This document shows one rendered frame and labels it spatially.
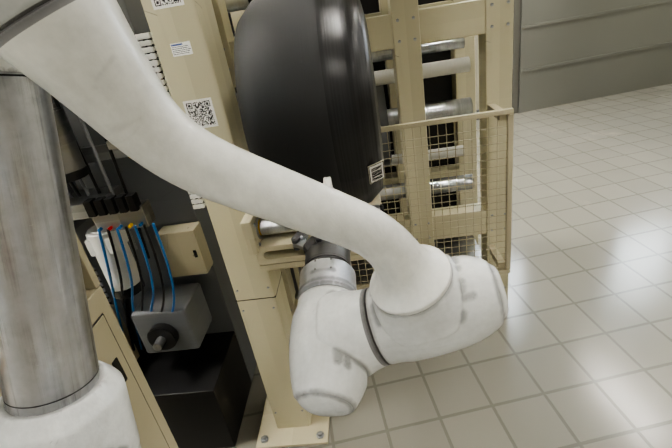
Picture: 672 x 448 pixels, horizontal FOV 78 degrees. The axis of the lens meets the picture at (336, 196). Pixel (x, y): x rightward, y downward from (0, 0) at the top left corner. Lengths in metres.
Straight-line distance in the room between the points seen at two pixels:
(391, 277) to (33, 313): 0.39
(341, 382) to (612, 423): 1.42
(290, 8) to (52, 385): 0.78
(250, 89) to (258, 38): 0.11
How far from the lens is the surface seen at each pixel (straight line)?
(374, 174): 0.95
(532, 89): 5.26
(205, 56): 1.11
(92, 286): 1.15
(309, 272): 0.63
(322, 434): 1.75
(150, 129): 0.39
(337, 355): 0.54
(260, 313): 1.41
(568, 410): 1.84
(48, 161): 0.55
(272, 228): 1.13
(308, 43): 0.90
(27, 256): 0.55
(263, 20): 0.97
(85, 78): 0.38
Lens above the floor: 1.41
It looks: 24 degrees down
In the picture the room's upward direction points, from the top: 10 degrees counter-clockwise
